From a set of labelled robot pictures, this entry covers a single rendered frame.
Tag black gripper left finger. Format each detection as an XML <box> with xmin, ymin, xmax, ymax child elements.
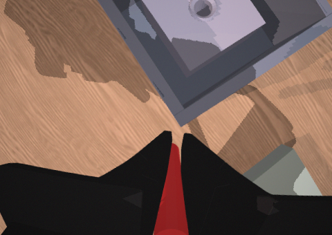
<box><xmin>0</xmin><ymin>131</ymin><xmax>172</xmax><ymax>235</ymax></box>

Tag red peg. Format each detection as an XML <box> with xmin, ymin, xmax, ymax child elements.
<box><xmin>153</xmin><ymin>143</ymin><xmax>189</xmax><ymax>235</ymax></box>

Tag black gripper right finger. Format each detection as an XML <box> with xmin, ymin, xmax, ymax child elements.
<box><xmin>181</xmin><ymin>133</ymin><xmax>332</xmax><ymax>235</ymax></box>

